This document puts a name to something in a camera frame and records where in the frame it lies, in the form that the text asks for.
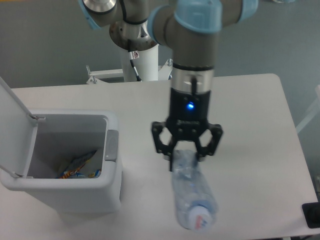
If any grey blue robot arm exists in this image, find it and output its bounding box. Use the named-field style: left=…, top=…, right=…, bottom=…
left=79, top=0, right=259, bottom=163

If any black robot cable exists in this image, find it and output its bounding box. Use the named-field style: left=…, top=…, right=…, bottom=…
left=119, top=0, right=143, bottom=82

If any white trash can lid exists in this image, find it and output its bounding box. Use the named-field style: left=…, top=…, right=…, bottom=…
left=0, top=79, right=38, bottom=178

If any black clamp at table edge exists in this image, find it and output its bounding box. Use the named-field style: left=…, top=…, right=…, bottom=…
left=302, top=202, right=320, bottom=229

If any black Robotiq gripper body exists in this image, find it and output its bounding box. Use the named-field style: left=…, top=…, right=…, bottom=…
left=166, top=88, right=211, bottom=143

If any white frame leg right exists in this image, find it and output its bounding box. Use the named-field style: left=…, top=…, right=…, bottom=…
left=295, top=85, right=320, bottom=134

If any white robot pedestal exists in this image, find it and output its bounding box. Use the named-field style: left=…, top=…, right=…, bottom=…
left=85, top=19, right=176, bottom=85

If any colourful raccoon snack bag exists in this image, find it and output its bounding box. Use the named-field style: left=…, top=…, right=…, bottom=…
left=55, top=150, right=102, bottom=179

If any crushed clear plastic bottle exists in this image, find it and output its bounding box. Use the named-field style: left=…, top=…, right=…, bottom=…
left=171, top=149, right=218, bottom=233

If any white trash can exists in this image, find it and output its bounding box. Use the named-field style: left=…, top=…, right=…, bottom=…
left=0, top=110, right=122, bottom=214

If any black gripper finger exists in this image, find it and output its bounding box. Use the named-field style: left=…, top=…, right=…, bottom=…
left=151, top=121, right=179, bottom=172
left=193, top=123, right=223, bottom=162

